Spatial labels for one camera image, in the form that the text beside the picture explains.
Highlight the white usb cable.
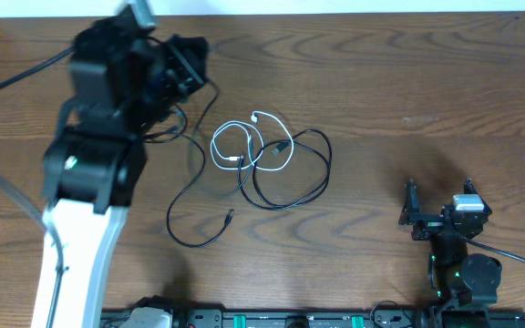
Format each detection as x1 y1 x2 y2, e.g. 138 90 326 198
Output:
210 110 295 172

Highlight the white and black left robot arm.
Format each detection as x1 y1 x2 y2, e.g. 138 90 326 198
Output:
32 18 210 327

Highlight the black usb cable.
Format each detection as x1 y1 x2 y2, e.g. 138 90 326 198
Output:
236 128 334 211

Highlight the thin black cable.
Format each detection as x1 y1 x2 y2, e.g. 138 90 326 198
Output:
143 80 235 249

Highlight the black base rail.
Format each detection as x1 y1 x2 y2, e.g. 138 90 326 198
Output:
100 295 525 328

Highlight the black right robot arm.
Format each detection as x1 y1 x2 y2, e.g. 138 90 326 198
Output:
398 179 502 328

